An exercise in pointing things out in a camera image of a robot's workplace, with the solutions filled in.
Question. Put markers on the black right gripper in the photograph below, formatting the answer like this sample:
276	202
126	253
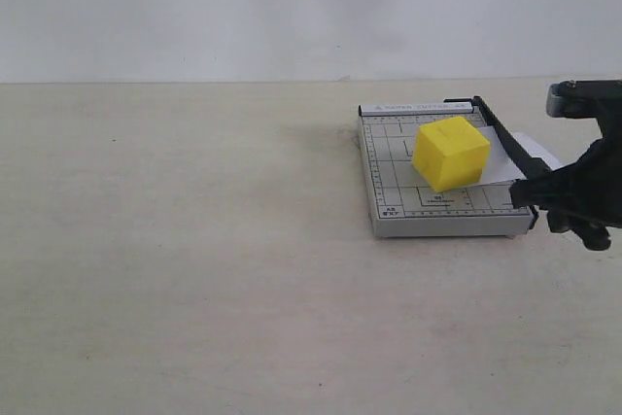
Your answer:
590	187

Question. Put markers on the black cutter blade arm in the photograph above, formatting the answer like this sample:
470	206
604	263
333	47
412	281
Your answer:
594	236

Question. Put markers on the white paper sheet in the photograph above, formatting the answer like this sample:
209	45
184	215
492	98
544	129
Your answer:
534	149
499	167

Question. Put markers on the yellow cube block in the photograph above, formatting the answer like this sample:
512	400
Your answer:
450	153

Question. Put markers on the grey paper cutter base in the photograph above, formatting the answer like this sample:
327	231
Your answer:
402	204

